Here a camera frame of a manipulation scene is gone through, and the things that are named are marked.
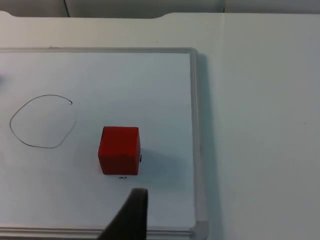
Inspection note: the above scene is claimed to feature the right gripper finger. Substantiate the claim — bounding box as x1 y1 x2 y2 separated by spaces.
96 187 149 240

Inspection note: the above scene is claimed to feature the red cube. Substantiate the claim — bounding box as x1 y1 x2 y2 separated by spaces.
96 126 142 176

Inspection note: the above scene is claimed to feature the grey-framed whiteboard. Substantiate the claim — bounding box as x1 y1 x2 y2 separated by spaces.
0 46 210 239

